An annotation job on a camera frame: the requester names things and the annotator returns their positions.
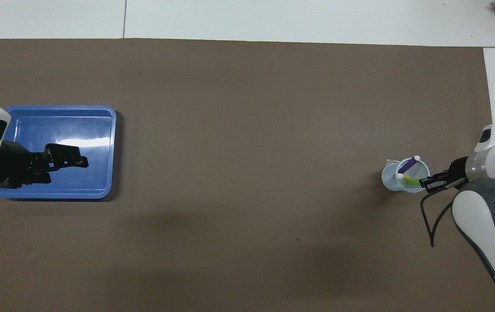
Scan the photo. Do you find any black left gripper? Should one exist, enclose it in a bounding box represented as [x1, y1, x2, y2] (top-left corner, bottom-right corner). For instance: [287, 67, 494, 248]
[0, 141, 89, 189]

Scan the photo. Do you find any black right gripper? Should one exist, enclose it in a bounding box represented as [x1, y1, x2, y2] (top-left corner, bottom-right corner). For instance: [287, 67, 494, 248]
[419, 157, 469, 193]

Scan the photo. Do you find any purple pen white cap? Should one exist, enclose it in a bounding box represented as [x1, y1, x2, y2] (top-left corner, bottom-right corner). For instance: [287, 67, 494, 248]
[402, 156, 421, 175]

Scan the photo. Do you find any blue plastic tray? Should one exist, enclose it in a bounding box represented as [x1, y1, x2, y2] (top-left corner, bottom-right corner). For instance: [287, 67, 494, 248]
[0, 105, 117, 200]

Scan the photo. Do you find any translucent pale blue cup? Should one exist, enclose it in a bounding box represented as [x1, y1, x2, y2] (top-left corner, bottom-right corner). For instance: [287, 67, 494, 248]
[382, 158, 430, 193]

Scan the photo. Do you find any brown table mat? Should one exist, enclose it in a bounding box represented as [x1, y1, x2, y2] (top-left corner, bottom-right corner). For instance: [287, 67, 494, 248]
[0, 38, 495, 312]

